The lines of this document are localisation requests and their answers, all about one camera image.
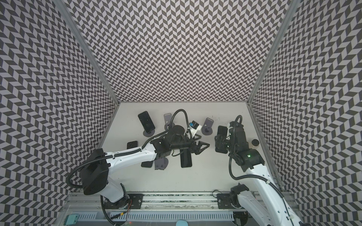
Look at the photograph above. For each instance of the back middle round stand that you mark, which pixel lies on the back middle round stand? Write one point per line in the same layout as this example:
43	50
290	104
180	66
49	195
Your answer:
167	119

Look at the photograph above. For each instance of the purple edged phone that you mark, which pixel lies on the purple edged phone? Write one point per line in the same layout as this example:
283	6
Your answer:
132	144

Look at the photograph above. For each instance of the aluminium front rail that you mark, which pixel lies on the aluminium front rail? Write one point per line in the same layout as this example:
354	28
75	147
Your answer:
154	201

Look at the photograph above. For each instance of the front centre round stand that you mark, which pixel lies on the front centre round stand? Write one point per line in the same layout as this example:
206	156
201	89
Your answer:
161	164

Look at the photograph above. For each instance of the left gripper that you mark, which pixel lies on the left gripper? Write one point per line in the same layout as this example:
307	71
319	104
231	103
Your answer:
197	151

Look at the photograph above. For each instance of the black phone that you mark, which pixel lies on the black phone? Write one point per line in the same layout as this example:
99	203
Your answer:
146	121
221	140
186	160
147	164

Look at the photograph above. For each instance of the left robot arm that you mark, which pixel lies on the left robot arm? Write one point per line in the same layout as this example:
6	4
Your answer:
94	175

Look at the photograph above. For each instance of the white slotted cable duct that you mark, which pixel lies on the white slotted cable duct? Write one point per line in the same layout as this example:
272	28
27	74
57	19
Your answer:
172	216

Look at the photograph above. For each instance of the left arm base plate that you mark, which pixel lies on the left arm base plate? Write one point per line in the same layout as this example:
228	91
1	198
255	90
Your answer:
135	200

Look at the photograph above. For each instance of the back left round stand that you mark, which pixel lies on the back left round stand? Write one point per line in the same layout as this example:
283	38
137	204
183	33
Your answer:
149	134

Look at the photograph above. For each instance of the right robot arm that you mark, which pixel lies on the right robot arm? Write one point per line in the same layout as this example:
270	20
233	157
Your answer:
247	163

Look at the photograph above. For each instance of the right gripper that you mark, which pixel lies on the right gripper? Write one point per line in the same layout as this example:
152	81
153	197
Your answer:
227	142

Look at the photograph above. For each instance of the back right round stand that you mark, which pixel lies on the back right round stand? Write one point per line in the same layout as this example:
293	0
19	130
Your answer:
207	128

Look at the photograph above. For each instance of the teal box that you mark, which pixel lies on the teal box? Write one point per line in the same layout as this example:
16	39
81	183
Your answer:
71	219

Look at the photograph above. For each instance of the teal round button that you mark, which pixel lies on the teal round button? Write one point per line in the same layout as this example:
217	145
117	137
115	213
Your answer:
181	223

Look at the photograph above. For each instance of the round stand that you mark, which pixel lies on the round stand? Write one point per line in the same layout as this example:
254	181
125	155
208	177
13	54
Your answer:
161	164
167	119
149	134
207	128

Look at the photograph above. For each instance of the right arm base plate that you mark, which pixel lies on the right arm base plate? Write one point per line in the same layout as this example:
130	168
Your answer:
227	201

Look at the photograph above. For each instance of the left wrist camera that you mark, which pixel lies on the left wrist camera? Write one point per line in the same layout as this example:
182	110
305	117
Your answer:
194	127

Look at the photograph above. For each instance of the small jar black lid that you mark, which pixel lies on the small jar black lid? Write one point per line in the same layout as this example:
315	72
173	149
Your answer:
255	142

